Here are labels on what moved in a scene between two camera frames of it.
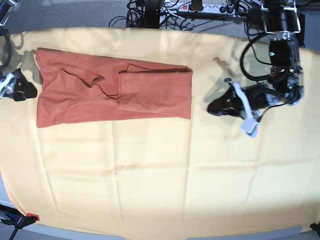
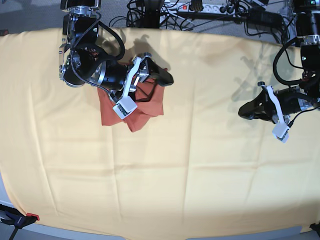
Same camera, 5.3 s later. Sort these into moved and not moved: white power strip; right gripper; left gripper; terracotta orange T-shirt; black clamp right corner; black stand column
Moved: right gripper; terracotta orange T-shirt; left gripper
Not moved: black clamp right corner; black stand column; white power strip
